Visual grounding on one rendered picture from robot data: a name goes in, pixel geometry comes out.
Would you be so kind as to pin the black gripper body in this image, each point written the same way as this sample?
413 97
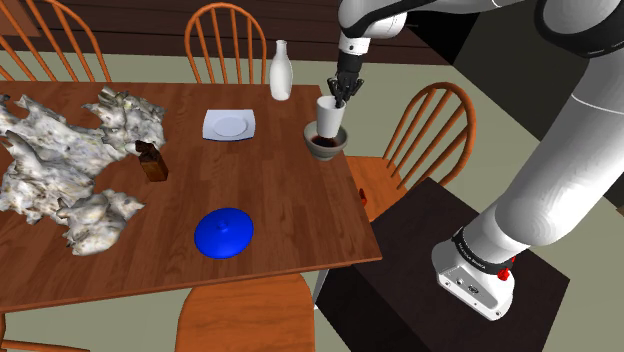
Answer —
349 63

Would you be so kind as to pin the white square plate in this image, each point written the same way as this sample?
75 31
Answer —
229 126

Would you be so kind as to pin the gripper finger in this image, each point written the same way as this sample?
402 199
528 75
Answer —
355 88
335 90

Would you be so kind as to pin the orange wooden spindle chair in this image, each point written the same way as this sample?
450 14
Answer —
73 44
378 180
213 19
244 317

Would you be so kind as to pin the grey bowl with dark inside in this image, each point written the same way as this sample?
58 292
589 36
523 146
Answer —
325 148

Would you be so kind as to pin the dark robot stand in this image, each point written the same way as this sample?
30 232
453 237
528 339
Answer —
414 312

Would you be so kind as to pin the brown wooden table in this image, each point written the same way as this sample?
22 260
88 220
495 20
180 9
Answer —
273 195

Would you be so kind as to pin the blue round lid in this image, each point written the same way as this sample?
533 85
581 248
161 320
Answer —
224 234

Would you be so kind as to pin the white cup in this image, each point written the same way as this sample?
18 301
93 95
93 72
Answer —
329 119

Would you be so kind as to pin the pale mottled driftwood lump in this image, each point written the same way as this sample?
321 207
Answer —
58 156

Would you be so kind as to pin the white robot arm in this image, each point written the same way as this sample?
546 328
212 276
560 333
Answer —
560 166

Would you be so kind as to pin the brown box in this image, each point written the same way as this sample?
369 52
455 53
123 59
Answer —
154 166

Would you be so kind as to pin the white bottle vase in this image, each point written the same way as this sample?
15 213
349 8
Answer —
281 73

